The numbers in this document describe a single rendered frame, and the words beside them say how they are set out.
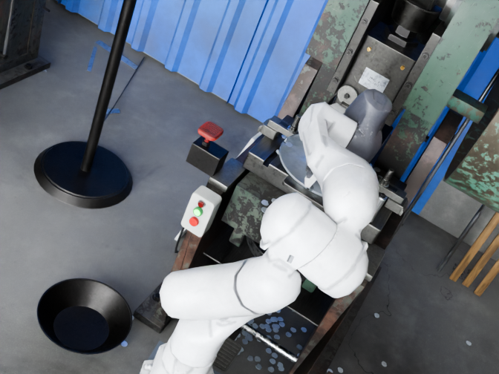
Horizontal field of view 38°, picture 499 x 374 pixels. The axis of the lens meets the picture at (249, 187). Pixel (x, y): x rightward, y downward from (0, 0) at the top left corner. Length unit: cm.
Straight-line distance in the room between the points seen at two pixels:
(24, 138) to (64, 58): 67
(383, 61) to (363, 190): 70
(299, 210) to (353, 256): 13
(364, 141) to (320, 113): 12
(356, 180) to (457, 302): 195
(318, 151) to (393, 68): 57
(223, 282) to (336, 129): 43
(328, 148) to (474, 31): 55
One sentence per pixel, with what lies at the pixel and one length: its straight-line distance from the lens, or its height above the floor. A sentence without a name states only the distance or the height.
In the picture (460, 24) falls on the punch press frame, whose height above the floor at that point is 132.
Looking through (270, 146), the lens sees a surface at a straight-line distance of 220.
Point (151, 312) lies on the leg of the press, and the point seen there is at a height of 3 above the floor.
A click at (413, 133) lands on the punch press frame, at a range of 230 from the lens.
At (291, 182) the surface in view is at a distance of 196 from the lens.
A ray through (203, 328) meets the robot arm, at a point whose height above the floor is 69.
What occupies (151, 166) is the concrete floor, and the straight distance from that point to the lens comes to 310.
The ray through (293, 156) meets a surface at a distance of 206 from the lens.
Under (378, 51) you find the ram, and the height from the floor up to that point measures 114.
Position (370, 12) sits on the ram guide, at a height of 124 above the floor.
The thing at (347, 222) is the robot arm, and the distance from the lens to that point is 132.
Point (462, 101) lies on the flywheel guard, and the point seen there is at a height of 106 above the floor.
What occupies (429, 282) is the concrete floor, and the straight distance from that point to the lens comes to 324.
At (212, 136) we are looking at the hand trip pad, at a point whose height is 76.
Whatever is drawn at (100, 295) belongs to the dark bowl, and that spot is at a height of 4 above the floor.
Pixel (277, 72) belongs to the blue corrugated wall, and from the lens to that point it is 348.
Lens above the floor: 190
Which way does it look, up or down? 36 degrees down
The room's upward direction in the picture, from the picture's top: 24 degrees clockwise
